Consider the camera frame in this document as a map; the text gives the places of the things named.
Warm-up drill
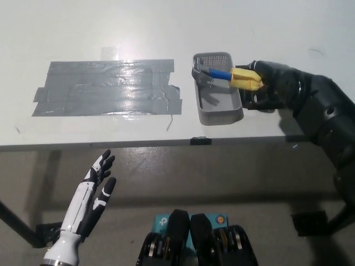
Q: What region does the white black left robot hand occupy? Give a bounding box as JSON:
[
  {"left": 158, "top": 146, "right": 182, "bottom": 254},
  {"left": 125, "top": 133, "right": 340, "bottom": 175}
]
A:
[{"left": 59, "top": 149, "right": 117, "bottom": 242}]

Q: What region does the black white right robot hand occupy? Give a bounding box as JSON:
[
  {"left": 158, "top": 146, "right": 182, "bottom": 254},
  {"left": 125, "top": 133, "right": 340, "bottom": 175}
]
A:
[{"left": 244, "top": 59, "right": 302, "bottom": 111}]

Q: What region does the blue hammer with yellow wrap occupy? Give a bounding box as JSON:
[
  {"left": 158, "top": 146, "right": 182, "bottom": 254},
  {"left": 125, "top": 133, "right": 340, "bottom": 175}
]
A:
[{"left": 191, "top": 62, "right": 265, "bottom": 91}]

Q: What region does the gray perforated plastic container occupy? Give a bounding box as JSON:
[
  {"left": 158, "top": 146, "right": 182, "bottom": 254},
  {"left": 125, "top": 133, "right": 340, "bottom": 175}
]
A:
[{"left": 192, "top": 52, "right": 245, "bottom": 125}]

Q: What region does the black teal robot body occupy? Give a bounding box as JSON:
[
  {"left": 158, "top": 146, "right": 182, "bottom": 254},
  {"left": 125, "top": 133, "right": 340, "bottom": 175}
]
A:
[{"left": 135, "top": 209, "right": 258, "bottom": 266}]

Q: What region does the small black tape strip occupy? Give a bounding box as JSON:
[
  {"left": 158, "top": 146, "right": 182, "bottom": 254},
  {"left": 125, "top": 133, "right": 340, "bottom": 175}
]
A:
[{"left": 190, "top": 136, "right": 213, "bottom": 146}]

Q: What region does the gray duct tape area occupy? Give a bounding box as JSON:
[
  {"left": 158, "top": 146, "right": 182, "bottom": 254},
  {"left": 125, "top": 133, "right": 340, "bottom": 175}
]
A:
[{"left": 31, "top": 58, "right": 183, "bottom": 117}]

